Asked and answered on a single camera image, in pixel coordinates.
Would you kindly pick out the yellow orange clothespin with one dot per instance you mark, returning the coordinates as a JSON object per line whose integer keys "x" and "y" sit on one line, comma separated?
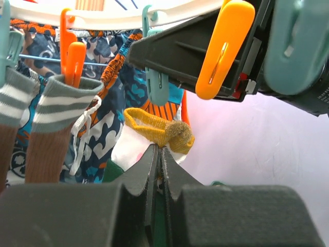
{"x": 232, "y": 25}

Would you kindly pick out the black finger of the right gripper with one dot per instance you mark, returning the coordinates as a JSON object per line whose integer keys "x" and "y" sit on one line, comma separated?
{"x": 179, "y": 52}

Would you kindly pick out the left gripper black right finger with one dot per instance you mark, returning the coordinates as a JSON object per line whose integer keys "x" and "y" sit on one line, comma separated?
{"x": 199, "y": 215}

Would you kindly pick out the teal clothespin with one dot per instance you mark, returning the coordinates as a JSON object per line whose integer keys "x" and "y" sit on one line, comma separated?
{"x": 298, "y": 45}

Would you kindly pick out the brown striped-cuff sock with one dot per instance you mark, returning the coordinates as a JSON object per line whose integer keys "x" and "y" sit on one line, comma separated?
{"x": 58, "y": 108}
{"x": 16, "y": 95}

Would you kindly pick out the patterned blue orange shorts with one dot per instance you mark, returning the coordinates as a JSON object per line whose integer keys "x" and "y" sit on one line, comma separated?
{"x": 125, "y": 87}

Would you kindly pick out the green sock yellow dots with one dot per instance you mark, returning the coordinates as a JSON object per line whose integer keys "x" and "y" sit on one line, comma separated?
{"x": 154, "y": 144}

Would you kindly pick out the white round sock hanger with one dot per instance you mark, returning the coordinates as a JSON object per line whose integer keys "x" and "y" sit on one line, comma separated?
{"x": 112, "y": 19}

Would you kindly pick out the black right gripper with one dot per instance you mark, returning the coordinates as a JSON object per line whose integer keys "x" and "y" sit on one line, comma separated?
{"x": 313, "y": 100}

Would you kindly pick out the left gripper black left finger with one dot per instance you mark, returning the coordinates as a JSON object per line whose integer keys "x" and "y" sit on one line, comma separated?
{"x": 57, "y": 215}

